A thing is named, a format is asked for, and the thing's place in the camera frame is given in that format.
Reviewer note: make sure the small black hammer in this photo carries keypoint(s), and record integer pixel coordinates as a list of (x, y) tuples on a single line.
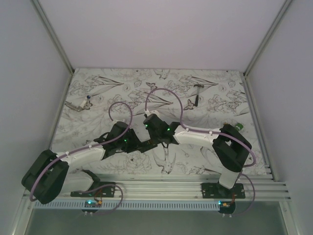
[(198, 86)]

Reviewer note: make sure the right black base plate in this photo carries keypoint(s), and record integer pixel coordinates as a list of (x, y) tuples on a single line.
[(216, 191)]

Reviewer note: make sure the small circuit board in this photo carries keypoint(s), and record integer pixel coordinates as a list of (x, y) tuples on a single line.
[(93, 204), (226, 204)]

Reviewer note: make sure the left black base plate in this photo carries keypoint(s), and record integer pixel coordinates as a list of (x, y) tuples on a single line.
[(107, 191)]

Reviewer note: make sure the aluminium rail frame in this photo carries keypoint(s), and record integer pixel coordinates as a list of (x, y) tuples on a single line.
[(188, 187)]

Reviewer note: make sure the grey slotted cable duct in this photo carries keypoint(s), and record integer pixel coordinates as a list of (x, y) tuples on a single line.
[(133, 205)]

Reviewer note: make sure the green plastic connector part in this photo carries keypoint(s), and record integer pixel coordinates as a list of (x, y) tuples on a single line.
[(237, 126)]

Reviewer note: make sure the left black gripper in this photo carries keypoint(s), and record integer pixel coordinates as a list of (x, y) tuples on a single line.
[(134, 141)]

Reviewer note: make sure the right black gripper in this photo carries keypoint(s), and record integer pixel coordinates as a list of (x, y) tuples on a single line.
[(150, 134)]

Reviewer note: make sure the right small circuit board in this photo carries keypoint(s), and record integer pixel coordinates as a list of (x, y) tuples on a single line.
[(226, 204)]

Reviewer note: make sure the left small circuit board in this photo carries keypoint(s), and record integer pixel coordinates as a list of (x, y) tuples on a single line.
[(93, 204)]

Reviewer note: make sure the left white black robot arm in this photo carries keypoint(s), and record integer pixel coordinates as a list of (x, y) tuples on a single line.
[(53, 173)]

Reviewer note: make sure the metal clip with blue bead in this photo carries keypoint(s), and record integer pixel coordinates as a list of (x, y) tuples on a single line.
[(80, 104)]

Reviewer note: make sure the floral patterned table mat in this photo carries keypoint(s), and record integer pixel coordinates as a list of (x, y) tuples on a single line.
[(124, 94)]

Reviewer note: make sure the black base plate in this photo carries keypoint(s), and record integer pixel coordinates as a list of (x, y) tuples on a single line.
[(107, 191), (216, 191)]

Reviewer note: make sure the black fuse box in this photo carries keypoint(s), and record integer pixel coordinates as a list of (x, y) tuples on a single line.
[(147, 145)]

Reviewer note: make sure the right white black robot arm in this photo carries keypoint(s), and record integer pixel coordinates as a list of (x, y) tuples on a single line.
[(231, 148)]

